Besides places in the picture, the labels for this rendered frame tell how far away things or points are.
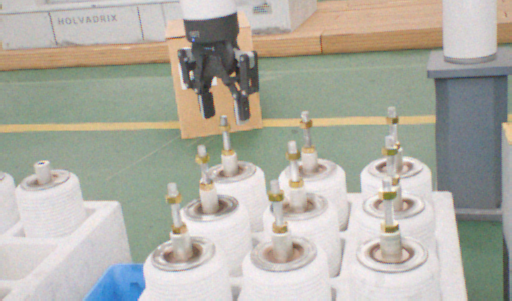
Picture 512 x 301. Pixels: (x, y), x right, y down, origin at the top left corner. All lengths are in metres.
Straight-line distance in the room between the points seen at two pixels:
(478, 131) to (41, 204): 0.77
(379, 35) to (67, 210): 1.88
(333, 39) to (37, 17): 1.41
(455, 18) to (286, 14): 1.67
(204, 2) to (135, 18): 2.23
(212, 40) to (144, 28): 2.21
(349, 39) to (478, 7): 1.53
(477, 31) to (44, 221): 0.80
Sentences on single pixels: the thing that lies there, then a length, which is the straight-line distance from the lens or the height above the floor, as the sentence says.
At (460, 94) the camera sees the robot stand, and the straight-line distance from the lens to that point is 1.28.
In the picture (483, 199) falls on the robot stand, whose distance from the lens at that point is 1.36.
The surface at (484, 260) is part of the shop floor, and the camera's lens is 1.24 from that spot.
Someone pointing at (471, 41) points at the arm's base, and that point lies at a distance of 1.28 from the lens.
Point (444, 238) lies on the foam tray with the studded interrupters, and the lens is 0.93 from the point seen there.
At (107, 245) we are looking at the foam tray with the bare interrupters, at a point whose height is 0.13.
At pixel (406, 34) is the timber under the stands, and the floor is 0.06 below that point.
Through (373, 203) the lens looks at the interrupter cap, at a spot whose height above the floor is 0.25.
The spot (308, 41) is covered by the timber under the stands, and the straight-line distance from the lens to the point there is 2.80.
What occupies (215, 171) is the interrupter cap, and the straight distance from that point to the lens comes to 1.01.
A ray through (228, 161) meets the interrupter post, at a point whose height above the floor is 0.27.
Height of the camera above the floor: 0.63
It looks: 19 degrees down
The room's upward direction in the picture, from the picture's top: 7 degrees counter-clockwise
